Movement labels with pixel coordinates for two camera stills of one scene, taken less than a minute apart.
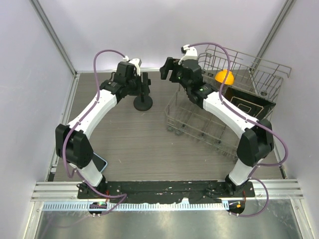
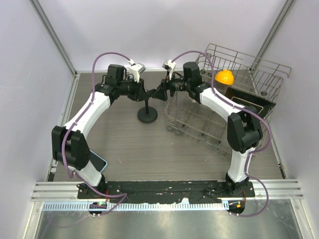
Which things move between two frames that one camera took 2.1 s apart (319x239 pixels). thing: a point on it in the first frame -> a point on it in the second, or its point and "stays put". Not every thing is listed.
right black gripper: [169, 64] -> [166, 84]
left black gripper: [142, 88] -> [140, 93]
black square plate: [250, 103] stays put
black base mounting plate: [132, 192] stays put
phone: [100, 163] stays put
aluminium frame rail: [287, 190] stays put
